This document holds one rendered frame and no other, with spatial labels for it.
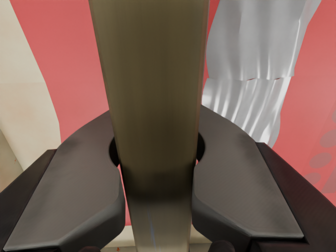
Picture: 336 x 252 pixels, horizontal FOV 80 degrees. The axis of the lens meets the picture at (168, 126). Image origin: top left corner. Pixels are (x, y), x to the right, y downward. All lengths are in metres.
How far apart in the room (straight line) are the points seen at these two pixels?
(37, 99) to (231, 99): 0.16
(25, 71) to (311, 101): 0.24
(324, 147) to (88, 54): 0.24
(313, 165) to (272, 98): 0.11
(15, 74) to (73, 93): 0.04
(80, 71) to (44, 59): 0.03
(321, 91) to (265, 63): 0.06
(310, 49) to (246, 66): 0.05
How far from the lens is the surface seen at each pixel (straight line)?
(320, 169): 0.29
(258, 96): 0.19
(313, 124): 0.24
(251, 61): 0.17
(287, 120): 0.22
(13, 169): 0.25
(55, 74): 0.19
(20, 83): 0.20
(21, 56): 0.19
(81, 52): 0.17
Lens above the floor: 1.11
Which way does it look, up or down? 57 degrees down
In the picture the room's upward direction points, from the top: 176 degrees clockwise
